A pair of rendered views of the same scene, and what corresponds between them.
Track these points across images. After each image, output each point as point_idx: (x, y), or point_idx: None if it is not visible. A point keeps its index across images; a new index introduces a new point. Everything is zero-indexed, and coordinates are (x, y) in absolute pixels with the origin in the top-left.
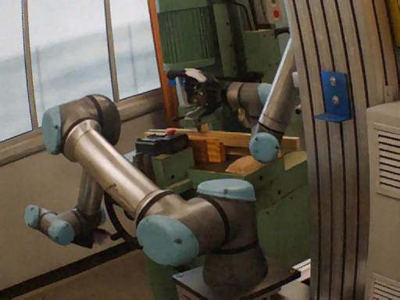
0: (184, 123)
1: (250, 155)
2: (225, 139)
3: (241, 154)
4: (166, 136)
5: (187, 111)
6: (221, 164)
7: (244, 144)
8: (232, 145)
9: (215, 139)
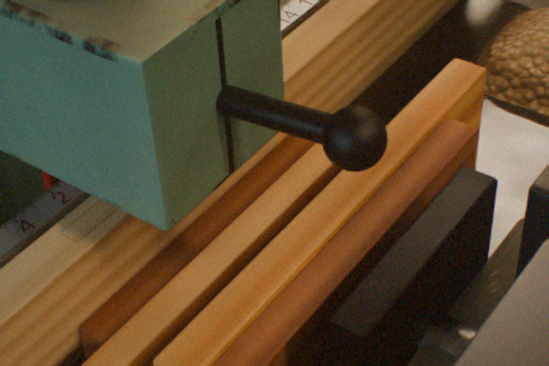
0: (210, 165)
1: (542, 29)
2: (327, 79)
3: (343, 106)
4: (531, 289)
5: (234, 38)
6: (522, 180)
7: (409, 28)
8: (359, 84)
9: (483, 69)
